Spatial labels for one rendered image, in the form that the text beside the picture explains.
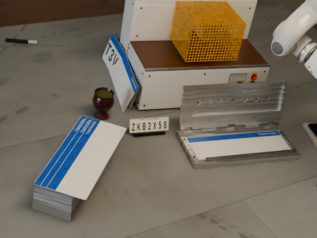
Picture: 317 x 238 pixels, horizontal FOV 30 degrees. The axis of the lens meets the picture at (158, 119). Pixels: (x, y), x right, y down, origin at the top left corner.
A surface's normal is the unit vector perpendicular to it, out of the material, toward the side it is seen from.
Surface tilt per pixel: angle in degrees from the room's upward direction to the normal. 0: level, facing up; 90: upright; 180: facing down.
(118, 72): 69
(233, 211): 0
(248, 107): 76
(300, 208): 0
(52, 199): 90
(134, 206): 0
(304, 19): 48
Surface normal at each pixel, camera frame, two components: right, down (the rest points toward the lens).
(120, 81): -0.84, -0.27
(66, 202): -0.26, 0.53
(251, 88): 0.34, 0.39
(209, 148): 0.15, -0.80
